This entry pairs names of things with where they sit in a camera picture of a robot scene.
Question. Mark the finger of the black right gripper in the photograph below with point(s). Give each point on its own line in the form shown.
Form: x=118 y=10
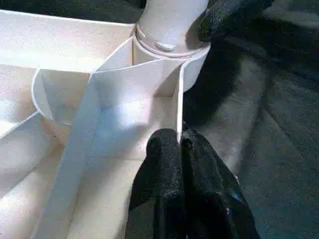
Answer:
x=224 y=15

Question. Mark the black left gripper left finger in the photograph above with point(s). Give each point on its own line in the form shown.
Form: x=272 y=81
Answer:
x=157 y=199

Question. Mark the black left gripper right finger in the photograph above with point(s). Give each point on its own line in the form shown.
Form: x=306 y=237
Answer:
x=214 y=199

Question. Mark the white plastic table leg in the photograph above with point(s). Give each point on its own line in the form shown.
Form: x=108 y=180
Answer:
x=167 y=25

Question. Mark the white plastic table top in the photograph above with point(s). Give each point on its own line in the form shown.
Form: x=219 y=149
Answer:
x=75 y=124

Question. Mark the black mat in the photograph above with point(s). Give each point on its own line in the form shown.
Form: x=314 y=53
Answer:
x=269 y=139

